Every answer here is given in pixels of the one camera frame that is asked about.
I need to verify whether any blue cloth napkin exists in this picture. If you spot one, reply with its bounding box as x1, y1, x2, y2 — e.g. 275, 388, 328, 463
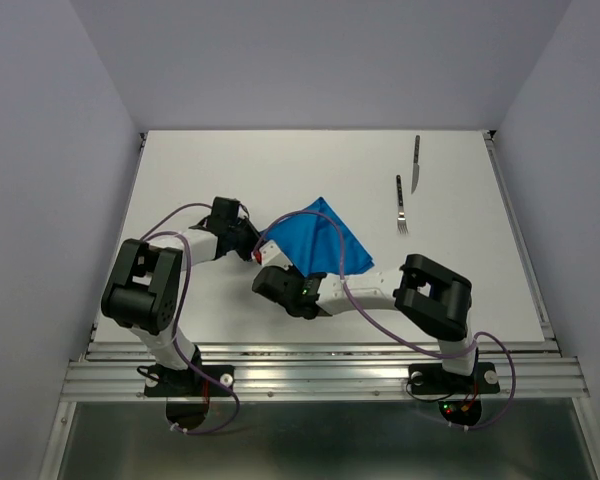
265, 197, 374, 277

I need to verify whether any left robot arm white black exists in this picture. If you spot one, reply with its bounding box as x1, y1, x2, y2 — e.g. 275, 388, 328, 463
101, 215, 259, 394

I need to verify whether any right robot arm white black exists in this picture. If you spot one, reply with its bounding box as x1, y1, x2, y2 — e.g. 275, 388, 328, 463
252, 254, 477, 390

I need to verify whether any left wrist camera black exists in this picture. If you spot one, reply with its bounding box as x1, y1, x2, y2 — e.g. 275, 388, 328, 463
206, 196, 249, 235

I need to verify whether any steel fork black handle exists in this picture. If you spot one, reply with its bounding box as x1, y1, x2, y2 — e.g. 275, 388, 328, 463
396, 175, 409, 235

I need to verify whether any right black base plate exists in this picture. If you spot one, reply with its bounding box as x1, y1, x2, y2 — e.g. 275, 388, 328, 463
408, 362, 501, 396

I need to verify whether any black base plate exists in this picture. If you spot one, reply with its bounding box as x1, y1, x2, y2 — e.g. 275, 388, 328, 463
136, 364, 230, 398
408, 362, 501, 396

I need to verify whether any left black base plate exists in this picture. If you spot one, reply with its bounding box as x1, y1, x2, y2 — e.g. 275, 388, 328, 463
136, 364, 230, 398

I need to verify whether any steel knife black handle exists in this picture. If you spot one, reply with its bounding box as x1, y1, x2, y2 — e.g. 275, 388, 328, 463
411, 135, 421, 194

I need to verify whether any aluminium front rail frame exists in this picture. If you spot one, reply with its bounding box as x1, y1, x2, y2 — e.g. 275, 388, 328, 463
60, 341, 589, 402

